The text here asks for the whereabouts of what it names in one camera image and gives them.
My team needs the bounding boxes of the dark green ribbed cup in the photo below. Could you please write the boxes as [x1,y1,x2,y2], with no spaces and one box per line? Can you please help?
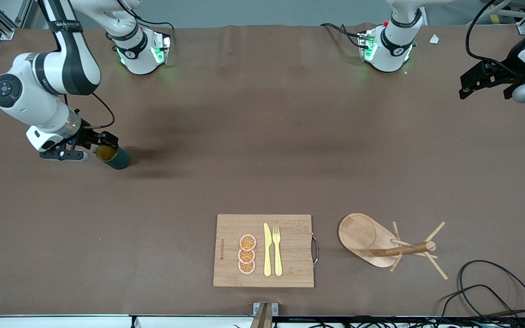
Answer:
[96,145,131,170]

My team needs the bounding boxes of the wooden cup rack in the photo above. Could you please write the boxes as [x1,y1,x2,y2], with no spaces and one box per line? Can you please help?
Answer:
[338,213,449,281]

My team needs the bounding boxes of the brown table cover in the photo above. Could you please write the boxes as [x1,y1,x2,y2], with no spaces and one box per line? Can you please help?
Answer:
[0,23,525,317]

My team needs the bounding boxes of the yellow plastic knife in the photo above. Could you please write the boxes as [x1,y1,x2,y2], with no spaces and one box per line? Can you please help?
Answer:
[263,223,273,277]

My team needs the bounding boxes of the yellow plastic fork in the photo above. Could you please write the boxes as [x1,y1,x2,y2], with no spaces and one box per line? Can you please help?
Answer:
[272,226,283,277]

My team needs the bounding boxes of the wooden cutting board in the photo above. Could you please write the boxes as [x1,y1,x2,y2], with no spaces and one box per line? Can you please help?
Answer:
[213,214,320,288]

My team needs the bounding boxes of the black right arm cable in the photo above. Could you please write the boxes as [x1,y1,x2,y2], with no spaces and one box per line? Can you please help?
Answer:
[62,91,116,130]

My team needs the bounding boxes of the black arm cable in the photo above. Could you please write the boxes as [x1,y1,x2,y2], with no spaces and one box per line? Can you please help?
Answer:
[62,91,116,130]
[465,0,525,78]

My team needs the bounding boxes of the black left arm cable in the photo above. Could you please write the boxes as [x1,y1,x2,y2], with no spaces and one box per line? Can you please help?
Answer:
[465,0,525,78]

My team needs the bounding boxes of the black looped cable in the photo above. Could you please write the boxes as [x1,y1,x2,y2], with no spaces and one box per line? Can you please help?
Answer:
[458,260,525,325]

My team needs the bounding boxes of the black thin floor cable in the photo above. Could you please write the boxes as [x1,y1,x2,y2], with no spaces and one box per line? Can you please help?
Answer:
[435,284,525,328]

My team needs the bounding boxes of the metal mount bracket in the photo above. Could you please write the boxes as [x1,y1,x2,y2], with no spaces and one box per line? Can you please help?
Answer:
[250,302,279,328]

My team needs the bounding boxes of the black cable bundle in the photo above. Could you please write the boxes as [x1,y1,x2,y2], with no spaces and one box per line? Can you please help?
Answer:
[285,317,525,328]

